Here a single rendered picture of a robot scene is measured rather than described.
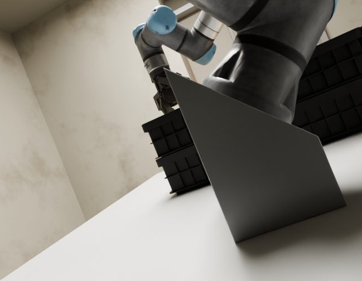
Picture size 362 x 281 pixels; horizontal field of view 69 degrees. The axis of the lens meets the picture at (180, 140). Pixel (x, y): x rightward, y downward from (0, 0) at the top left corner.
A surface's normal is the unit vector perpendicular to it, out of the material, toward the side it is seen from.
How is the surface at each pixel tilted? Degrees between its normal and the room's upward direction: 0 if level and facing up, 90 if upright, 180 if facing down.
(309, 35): 115
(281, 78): 97
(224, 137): 90
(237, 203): 90
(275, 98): 93
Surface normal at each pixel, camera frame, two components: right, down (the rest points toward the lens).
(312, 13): 0.28, 0.23
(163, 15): 0.40, -0.18
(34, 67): -0.20, 0.07
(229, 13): -0.29, 0.92
